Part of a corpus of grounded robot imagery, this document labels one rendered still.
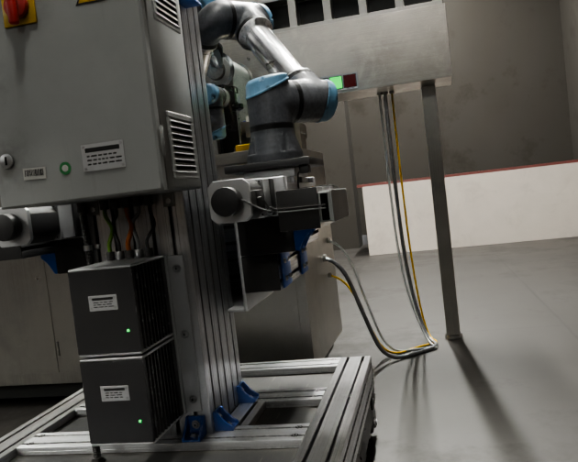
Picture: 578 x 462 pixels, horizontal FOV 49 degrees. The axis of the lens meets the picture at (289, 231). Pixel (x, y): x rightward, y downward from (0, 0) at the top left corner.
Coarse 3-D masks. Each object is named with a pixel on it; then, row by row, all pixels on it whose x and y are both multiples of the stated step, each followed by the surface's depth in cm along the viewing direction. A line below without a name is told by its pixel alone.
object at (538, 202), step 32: (576, 160) 627; (384, 192) 668; (416, 192) 661; (448, 192) 655; (480, 192) 648; (512, 192) 642; (544, 192) 635; (576, 192) 629; (384, 224) 671; (416, 224) 664; (480, 224) 650; (512, 224) 644; (544, 224) 638; (576, 224) 631
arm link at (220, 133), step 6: (210, 108) 219; (216, 108) 220; (222, 108) 222; (210, 114) 220; (216, 114) 220; (222, 114) 222; (210, 120) 218; (216, 120) 220; (222, 120) 221; (216, 126) 220; (222, 126) 221; (216, 132) 220; (222, 132) 221; (216, 138) 222; (222, 138) 224
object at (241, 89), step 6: (234, 84) 250; (240, 84) 258; (240, 90) 257; (240, 96) 256; (240, 102) 256; (246, 102) 263; (246, 108) 262; (240, 114) 254; (246, 114) 262; (240, 120) 253; (240, 126) 252
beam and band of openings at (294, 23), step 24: (240, 0) 279; (264, 0) 277; (288, 0) 274; (312, 0) 279; (336, 0) 277; (360, 0) 267; (384, 0) 272; (408, 0) 270; (432, 0) 261; (288, 24) 282; (312, 24) 273
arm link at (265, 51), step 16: (240, 16) 191; (256, 16) 191; (240, 32) 191; (256, 32) 189; (272, 32) 191; (256, 48) 188; (272, 48) 184; (272, 64) 182; (288, 64) 179; (304, 80) 172; (320, 80) 175; (304, 96) 168; (320, 96) 171; (336, 96) 174; (304, 112) 169; (320, 112) 172
